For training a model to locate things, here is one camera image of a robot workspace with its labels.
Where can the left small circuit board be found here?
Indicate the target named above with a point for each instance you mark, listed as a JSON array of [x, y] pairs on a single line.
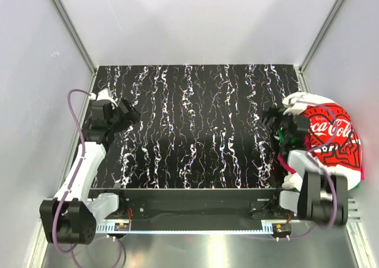
[[122, 226]]

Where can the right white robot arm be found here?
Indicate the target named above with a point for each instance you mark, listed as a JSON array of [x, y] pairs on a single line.
[[312, 193]]

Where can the white Coca-Cola t-shirt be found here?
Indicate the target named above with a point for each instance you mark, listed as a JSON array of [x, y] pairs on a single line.
[[335, 143]]

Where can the corner aluminium post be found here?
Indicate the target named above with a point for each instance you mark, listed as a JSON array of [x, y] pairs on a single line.
[[329, 20], [70, 28]]

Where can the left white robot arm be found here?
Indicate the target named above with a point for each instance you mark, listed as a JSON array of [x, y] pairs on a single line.
[[84, 164]]

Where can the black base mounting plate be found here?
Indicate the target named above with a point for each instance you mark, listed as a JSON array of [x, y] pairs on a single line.
[[196, 211]]

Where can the left corner aluminium post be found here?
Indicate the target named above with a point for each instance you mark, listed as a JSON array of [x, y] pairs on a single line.
[[70, 28]]

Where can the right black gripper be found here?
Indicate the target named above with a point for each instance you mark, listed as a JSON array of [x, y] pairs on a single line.
[[275, 112]]

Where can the right corner aluminium post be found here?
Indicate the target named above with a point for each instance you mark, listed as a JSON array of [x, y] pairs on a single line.
[[329, 20]]

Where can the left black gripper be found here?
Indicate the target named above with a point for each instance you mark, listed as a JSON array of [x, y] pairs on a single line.
[[132, 116]]

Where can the right small circuit board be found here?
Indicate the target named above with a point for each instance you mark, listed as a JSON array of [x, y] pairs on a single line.
[[281, 228]]

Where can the aluminium rail frame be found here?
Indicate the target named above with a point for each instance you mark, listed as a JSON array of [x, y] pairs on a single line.
[[77, 222]]

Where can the magenta t-shirt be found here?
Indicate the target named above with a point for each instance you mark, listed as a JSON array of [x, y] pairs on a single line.
[[285, 165]]

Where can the small circuit board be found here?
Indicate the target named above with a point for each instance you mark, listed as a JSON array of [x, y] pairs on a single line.
[[281, 228], [122, 226]]

